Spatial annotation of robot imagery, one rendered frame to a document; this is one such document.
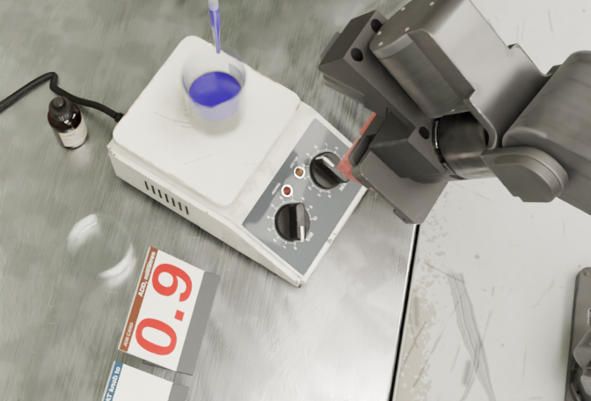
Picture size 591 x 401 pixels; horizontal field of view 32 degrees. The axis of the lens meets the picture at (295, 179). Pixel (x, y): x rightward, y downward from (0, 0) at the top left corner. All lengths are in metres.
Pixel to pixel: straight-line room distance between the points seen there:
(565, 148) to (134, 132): 0.41
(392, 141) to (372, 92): 0.04
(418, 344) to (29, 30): 0.47
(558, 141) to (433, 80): 0.09
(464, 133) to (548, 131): 0.09
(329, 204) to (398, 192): 0.17
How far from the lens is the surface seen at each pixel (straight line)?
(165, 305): 0.88
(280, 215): 0.87
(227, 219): 0.86
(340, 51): 0.67
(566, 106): 0.59
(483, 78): 0.62
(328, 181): 0.89
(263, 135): 0.86
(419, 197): 0.74
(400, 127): 0.70
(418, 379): 0.90
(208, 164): 0.85
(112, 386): 0.86
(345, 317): 0.90
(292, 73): 0.98
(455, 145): 0.67
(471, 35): 0.62
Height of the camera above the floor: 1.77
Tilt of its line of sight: 68 degrees down
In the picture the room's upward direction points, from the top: 5 degrees clockwise
